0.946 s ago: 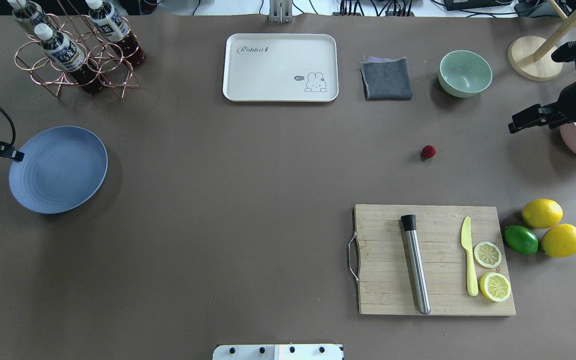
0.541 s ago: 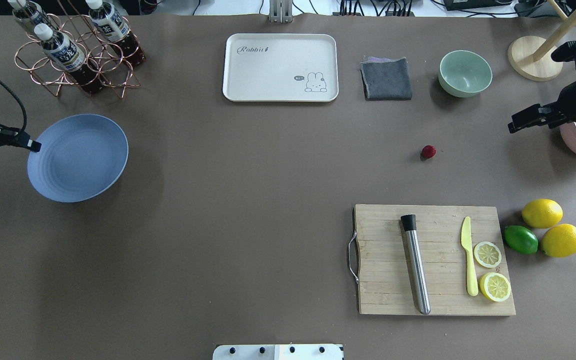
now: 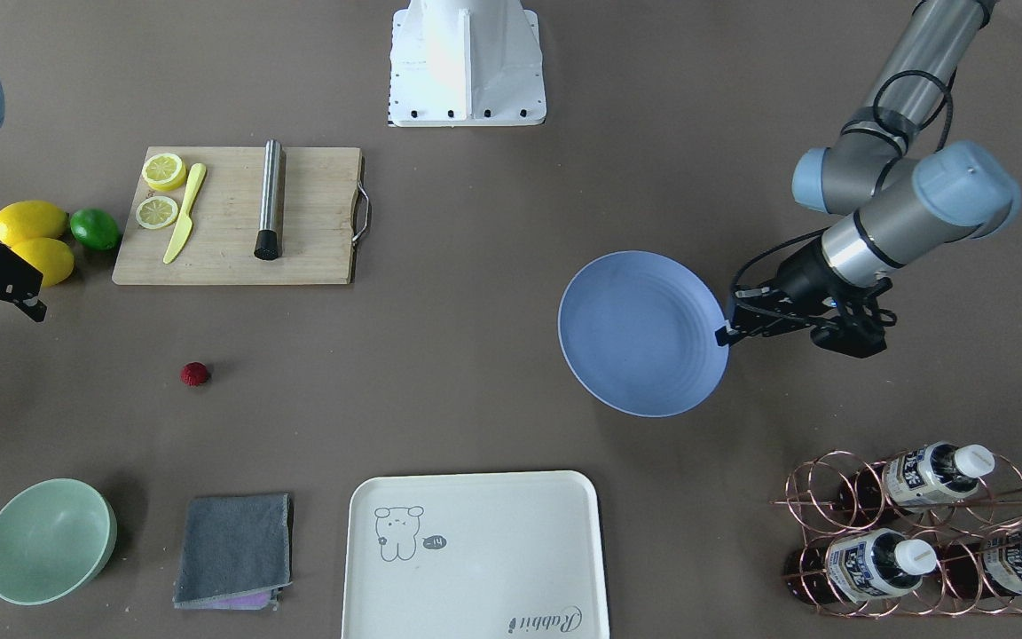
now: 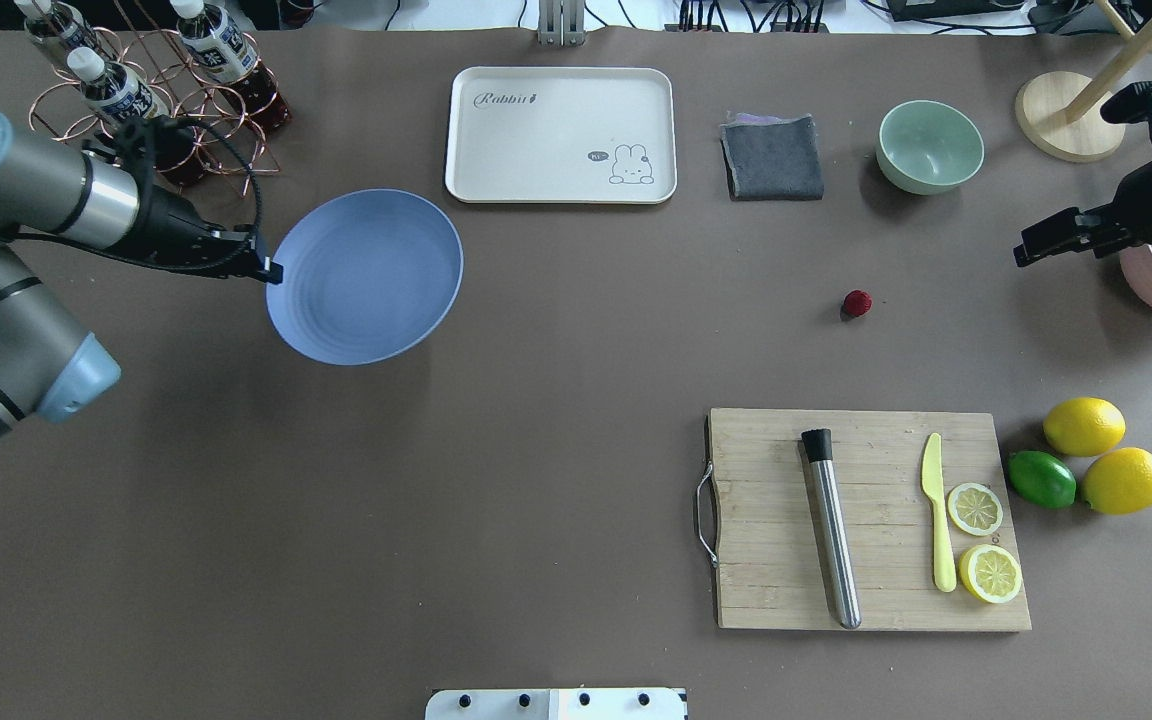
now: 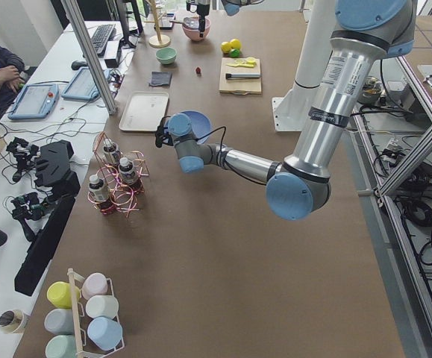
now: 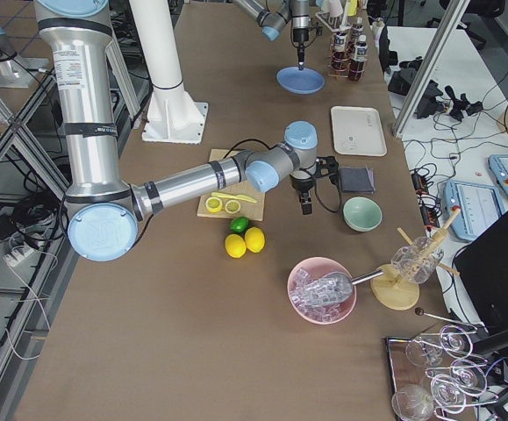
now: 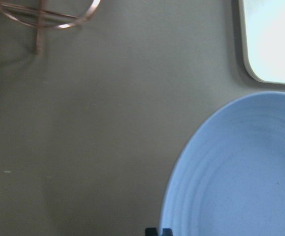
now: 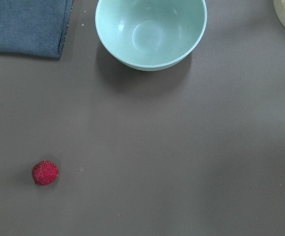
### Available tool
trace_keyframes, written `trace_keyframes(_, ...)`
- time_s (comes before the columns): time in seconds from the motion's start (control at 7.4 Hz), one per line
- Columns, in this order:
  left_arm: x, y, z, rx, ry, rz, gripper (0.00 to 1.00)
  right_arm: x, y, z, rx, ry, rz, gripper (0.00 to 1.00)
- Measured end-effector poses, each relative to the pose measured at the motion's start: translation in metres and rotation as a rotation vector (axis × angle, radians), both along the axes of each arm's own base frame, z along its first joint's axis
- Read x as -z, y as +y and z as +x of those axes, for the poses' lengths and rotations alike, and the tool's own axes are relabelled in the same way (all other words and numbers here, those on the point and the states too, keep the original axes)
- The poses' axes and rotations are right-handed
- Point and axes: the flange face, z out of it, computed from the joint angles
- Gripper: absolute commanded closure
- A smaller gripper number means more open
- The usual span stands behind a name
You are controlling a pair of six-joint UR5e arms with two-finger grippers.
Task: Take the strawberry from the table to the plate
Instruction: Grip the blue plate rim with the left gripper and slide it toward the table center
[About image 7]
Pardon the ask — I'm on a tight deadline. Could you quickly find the copper wire bottle rack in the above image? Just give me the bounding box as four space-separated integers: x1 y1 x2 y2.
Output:
0 0 100 55

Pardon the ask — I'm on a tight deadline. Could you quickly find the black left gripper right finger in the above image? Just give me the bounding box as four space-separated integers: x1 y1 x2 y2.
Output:
162 228 173 236

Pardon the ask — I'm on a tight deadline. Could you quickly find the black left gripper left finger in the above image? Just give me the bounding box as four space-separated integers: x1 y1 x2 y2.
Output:
145 228 158 236

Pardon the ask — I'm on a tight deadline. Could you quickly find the cream rectangular tray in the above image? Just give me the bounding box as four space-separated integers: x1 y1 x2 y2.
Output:
238 0 285 84

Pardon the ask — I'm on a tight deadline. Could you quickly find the blue round plate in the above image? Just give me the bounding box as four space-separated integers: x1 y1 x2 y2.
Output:
158 91 285 236

